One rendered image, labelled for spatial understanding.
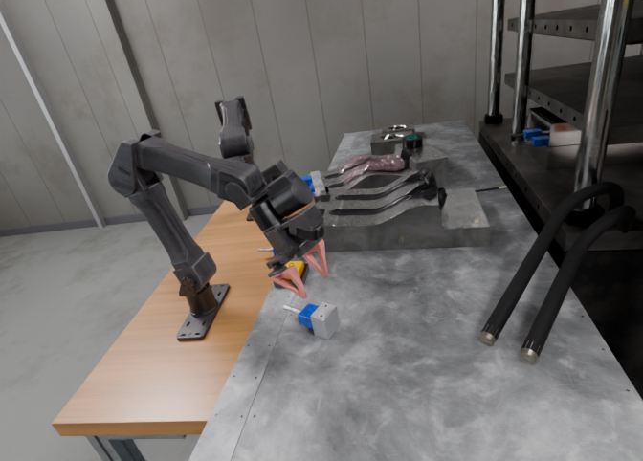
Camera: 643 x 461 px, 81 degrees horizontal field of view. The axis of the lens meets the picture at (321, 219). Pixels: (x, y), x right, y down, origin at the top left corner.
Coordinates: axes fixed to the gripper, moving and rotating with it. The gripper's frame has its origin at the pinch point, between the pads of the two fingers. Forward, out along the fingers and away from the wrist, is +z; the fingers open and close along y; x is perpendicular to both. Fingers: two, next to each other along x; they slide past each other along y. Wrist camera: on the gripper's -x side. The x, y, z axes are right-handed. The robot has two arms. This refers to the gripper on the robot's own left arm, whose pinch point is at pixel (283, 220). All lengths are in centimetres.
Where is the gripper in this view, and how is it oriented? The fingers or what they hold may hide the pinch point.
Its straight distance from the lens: 106.4
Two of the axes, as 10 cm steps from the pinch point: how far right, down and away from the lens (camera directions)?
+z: 6.0, 7.5, 2.5
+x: -7.7, 4.6, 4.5
